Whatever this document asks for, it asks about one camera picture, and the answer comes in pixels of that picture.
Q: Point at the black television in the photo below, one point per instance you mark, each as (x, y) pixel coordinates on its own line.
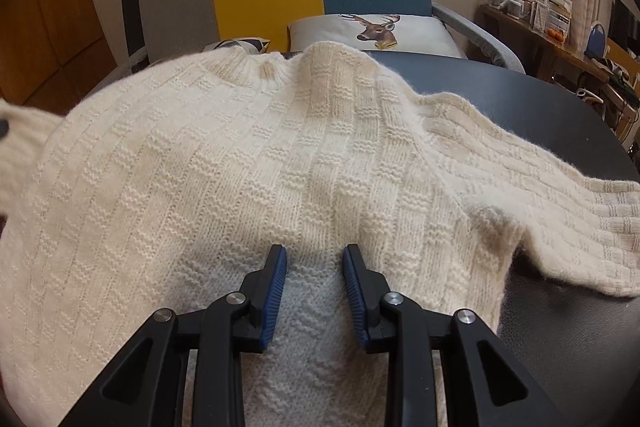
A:
(624, 24)

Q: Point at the blue chair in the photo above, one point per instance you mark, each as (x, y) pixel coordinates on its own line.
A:
(596, 42)

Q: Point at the wooden desk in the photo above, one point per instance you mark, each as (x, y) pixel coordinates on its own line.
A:
(530, 37)

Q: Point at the deer print cushion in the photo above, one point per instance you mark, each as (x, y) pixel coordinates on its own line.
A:
(320, 37)

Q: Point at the cream knit sweater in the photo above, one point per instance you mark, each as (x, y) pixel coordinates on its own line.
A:
(200, 187)

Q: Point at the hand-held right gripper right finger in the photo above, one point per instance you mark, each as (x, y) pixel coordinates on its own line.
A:
(355, 302)

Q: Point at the wooden wardrobe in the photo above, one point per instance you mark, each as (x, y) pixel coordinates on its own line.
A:
(50, 32)

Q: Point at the geometric print cushion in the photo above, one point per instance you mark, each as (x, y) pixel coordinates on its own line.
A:
(245, 44)

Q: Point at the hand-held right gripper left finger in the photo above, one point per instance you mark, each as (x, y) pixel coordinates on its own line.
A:
(274, 302)

